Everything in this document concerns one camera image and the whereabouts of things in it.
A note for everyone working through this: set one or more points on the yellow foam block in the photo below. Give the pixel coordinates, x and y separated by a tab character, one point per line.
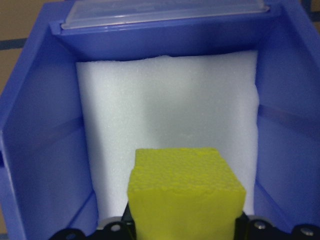
185	195

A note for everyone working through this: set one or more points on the blue plastic storage bin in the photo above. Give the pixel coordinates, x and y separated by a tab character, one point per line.
45	150

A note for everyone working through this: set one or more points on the white foam sheet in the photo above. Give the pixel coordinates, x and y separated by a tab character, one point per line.
162	105

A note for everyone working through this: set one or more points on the clear plastic label holder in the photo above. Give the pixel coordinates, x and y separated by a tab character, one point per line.
162	12

